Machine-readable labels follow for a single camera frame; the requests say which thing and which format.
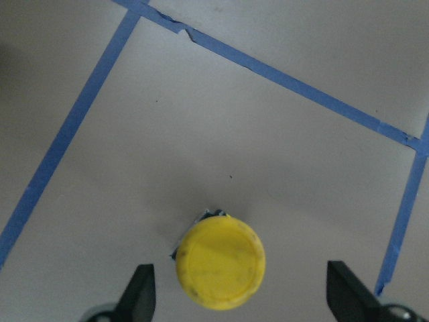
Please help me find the yellow push button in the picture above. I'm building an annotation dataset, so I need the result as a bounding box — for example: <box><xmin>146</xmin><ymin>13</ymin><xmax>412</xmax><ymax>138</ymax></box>
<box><xmin>170</xmin><ymin>209</ymin><xmax>266</xmax><ymax>311</ymax></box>

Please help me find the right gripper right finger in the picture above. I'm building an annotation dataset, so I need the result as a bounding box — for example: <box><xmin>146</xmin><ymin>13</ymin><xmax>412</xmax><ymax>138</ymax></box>
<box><xmin>326</xmin><ymin>260</ymin><xmax>427</xmax><ymax>321</ymax></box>

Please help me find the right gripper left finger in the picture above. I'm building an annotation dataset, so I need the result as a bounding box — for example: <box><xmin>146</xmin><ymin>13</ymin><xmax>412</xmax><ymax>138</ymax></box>
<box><xmin>80</xmin><ymin>264</ymin><xmax>156</xmax><ymax>322</ymax></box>

